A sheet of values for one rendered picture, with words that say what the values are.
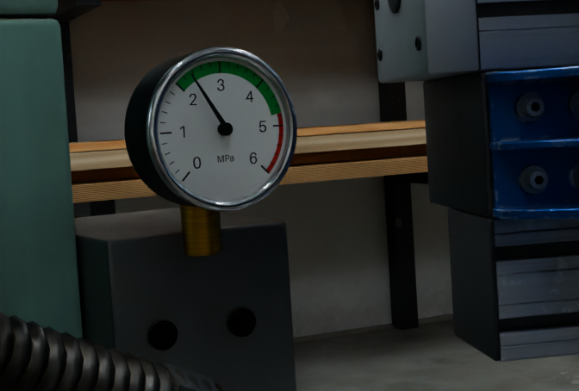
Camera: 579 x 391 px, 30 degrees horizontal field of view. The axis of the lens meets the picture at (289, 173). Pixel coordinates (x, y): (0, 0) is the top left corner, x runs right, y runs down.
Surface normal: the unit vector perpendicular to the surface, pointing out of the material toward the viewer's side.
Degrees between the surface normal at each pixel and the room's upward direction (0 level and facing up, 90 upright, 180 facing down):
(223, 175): 90
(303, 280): 90
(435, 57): 90
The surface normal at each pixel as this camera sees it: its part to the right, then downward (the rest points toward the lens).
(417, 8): -0.99, 0.07
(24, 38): 0.48, 0.02
